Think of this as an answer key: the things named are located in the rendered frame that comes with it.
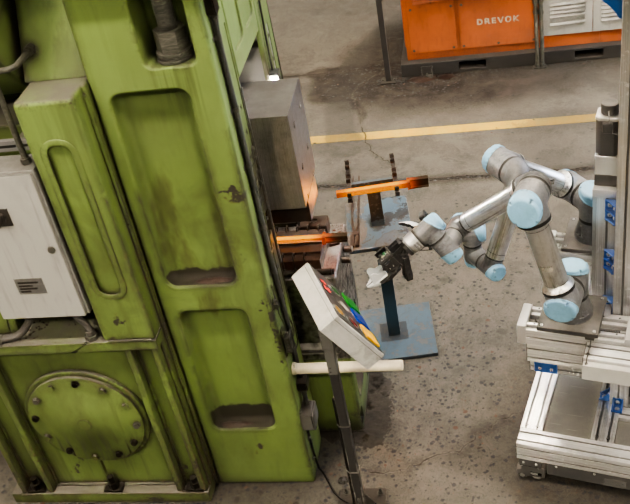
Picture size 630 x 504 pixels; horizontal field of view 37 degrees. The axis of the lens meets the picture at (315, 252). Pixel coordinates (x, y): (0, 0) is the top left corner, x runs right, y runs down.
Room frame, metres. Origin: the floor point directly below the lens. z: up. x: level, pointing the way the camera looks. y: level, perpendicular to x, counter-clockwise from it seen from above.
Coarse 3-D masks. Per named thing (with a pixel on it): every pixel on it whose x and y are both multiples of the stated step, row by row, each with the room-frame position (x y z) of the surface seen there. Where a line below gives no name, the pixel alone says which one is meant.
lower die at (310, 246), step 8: (280, 232) 3.26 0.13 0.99; (288, 232) 3.25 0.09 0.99; (296, 232) 3.24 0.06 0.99; (304, 232) 3.23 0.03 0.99; (312, 232) 3.21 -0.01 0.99; (320, 232) 3.20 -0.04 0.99; (320, 240) 3.13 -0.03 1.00; (280, 248) 3.15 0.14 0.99; (288, 248) 3.14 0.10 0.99; (296, 248) 3.13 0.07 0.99; (304, 248) 3.12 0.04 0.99; (312, 248) 3.10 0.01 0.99; (320, 248) 3.09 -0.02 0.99; (288, 256) 3.10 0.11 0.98; (296, 256) 3.09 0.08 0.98; (304, 256) 3.07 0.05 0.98; (312, 256) 3.06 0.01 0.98; (320, 256) 3.05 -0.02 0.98; (288, 264) 3.06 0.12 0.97; (296, 264) 3.05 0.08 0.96; (312, 264) 3.04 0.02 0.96; (320, 264) 3.03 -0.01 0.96
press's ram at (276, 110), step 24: (264, 96) 3.17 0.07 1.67; (288, 96) 3.13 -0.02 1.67; (264, 120) 3.00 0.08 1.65; (288, 120) 2.98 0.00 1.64; (264, 144) 3.01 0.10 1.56; (288, 144) 2.99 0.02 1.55; (264, 168) 3.01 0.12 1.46; (288, 168) 2.99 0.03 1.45; (312, 168) 3.21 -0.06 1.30; (288, 192) 2.99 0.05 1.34
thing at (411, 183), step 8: (424, 176) 3.47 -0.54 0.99; (376, 184) 3.50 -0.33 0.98; (384, 184) 3.49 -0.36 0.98; (392, 184) 3.47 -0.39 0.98; (400, 184) 3.46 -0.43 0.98; (408, 184) 3.45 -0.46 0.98; (416, 184) 3.46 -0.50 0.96; (424, 184) 3.46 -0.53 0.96; (336, 192) 3.50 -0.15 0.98; (344, 192) 3.49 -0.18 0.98; (352, 192) 3.48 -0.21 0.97; (360, 192) 3.48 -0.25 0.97; (368, 192) 3.48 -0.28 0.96
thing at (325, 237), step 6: (318, 234) 3.17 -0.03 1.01; (324, 234) 3.15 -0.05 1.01; (330, 234) 3.14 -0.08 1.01; (336, 234) 3.14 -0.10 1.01; (342, 234) 3.13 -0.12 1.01; (282, 240) 3.18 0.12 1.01; (288, 240) 3.17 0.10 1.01; (294, 240) 3.16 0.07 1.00; (300, 240) 3.16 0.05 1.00; (306, 240) 3.15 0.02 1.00; (312, 240) 3.15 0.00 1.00; (324, 240) 3.13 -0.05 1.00; (330, 240) 3.14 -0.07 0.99; (336, 240) 3.13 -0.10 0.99; (342, 240) 3.12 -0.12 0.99
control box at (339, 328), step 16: (304, 272) 2.69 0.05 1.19; (304, 288) 2.62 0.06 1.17; (320, 288) 2.57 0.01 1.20; (336, 288) 2.73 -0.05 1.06; (320, 304) 2.50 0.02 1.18; (336, 304) 2.52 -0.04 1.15; (320, 320) 2.43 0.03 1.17; (336, 320) 2.40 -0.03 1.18; (336, 336) 2.40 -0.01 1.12; (352, 336) 2.41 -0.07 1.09; (352, 352) 2.40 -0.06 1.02; (368, 352) 2.41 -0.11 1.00; (368, 368) 2.41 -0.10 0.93
